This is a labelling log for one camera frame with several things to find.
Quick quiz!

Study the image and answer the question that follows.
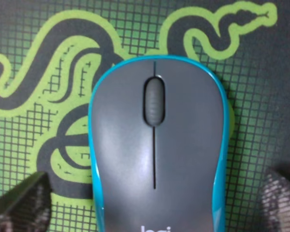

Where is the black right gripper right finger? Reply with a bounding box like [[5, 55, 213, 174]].
[[261, 169, 290, 232]]

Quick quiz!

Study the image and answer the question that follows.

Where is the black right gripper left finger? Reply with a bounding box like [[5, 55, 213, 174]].
[[0, 172, 52, 232]]

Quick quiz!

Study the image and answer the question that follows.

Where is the blue grey wireless mouse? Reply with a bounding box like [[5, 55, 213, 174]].
[[88, 55, 230, 232]]

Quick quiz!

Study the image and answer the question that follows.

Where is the black green Razer mousepad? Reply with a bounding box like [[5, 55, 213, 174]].
[[0, 0, 290, 232]]

